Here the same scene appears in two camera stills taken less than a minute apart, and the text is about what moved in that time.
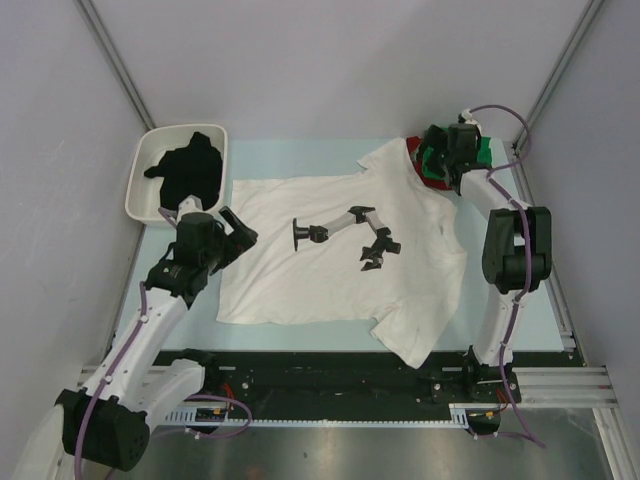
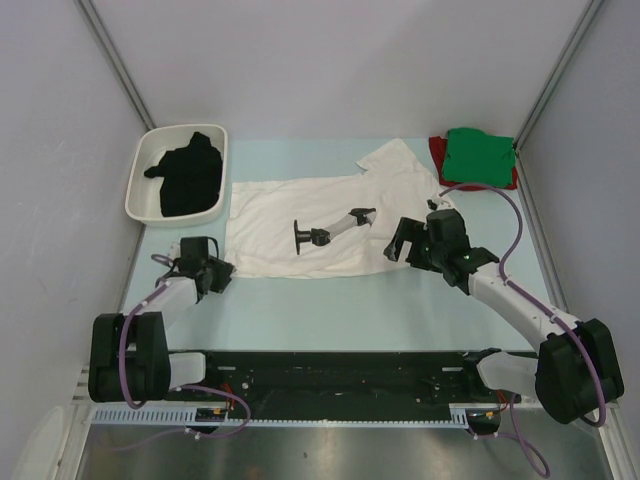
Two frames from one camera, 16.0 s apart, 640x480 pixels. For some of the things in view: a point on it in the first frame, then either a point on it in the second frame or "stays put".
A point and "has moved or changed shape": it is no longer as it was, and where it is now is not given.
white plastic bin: (143, 192) stays put
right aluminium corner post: (521, 143) stays put
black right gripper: (438, 139) → (412, 231)
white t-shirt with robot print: (385, 244) has moved or changed shape
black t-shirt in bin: (195, 170) stays put
